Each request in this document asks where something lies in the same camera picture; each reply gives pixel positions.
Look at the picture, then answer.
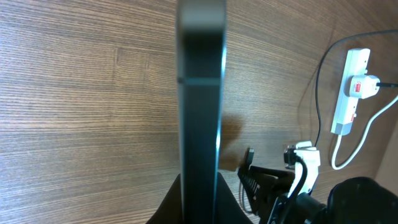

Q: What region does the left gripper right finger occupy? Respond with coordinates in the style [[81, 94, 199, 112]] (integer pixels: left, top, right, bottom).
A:
[[215, 173, 252, 224]]

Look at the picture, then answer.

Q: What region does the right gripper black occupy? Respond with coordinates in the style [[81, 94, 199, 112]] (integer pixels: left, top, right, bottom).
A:
[[238, 166, 295, 223]]

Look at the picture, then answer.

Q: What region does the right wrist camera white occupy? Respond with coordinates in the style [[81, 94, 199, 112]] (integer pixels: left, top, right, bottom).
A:
[[284, 141, 321, 197]]

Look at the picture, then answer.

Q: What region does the white power strip cord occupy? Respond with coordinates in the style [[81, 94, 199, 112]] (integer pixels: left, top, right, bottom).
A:
[[331, 95, 398, 171]]

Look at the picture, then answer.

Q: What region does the Galaxy S25 smartphone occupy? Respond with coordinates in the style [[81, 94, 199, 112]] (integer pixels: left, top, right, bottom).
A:
[[176, 1, 226, 223]]

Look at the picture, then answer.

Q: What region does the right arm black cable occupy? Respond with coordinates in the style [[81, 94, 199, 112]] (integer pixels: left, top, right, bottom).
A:
[[279, 155, 308, 224]]

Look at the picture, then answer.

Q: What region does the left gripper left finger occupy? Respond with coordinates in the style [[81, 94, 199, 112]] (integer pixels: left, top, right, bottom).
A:
[[147, 174, 182, 224]]

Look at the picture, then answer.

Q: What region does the white charger plug adapter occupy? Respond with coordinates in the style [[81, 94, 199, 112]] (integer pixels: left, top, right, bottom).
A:
[[349, 75, 381, 99]]

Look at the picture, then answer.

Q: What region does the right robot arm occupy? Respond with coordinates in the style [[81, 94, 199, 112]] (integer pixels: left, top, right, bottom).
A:
[[238, 166, 397, 224]]

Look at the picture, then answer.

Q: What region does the white power strip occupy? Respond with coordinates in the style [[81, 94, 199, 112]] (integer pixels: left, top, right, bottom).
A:
[[330, 48, 371, 136]]

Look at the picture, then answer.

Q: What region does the black USB charging cable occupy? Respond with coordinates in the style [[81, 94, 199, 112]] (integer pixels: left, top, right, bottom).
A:
[[238, 29, 398, 215]]

